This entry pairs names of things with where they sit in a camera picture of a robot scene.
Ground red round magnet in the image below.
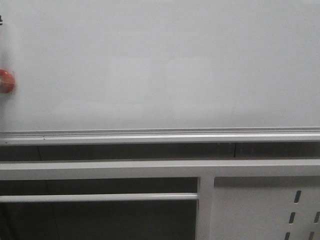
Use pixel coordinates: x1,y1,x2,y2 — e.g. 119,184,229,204
0,69,16,94

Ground white metal stand frame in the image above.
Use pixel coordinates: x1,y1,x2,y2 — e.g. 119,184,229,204
0,159,320,240

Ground white whiteboard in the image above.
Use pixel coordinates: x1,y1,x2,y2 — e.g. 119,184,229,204
0,0,320,146

